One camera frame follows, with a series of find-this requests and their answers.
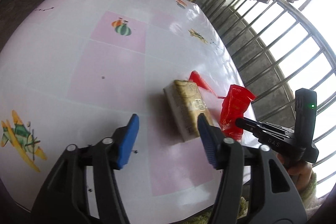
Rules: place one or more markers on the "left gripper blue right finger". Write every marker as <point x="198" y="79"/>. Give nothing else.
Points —
<point x="273" y="196"/>

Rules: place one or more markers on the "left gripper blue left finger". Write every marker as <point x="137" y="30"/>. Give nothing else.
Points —
<point x="63" y="197"/>

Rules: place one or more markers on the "red plastic wrapper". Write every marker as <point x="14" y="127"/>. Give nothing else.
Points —
<point x="234" y="105"/>

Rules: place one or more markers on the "gold tissue pack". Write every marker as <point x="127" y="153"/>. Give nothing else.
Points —
<point x="186" y="104"/>

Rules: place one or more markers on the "green fuzzy sleeve forearm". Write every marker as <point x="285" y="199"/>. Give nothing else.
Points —
<point x="308" y="194"/>

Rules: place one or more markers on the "person's right hand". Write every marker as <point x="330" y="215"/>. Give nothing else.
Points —
<point x="302" y="170"/>

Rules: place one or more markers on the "metal balcony railing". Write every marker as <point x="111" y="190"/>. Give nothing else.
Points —
<point x="278" y="48"/>

